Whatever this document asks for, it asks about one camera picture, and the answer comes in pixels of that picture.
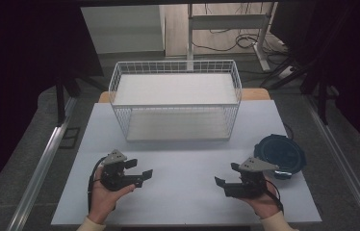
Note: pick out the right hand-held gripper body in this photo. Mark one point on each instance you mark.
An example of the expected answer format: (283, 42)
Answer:
(248, 184)

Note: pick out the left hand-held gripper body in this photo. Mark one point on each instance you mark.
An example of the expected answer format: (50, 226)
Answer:
(114, 174)

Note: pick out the person's right hand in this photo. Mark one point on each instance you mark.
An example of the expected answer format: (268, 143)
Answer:
(263, 205)

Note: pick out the person's left hand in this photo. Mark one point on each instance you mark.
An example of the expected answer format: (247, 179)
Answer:
(102, 200)

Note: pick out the black metal stand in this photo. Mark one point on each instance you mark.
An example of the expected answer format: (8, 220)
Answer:
(61, 102)
(321, 102)

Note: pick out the white power strip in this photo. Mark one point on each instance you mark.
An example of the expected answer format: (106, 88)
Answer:
(286, 72)

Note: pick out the grey panel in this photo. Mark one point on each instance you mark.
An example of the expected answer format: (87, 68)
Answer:
(123, 29)

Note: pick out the dark curtain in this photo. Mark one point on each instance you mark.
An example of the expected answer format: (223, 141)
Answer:
(354, 64)
(24, 64)

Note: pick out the aluminium rail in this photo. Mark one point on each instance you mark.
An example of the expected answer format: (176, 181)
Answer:
(345, 160)
(43, 163)

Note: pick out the white metal desk frame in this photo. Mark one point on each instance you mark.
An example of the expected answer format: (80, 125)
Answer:
(229, 21)

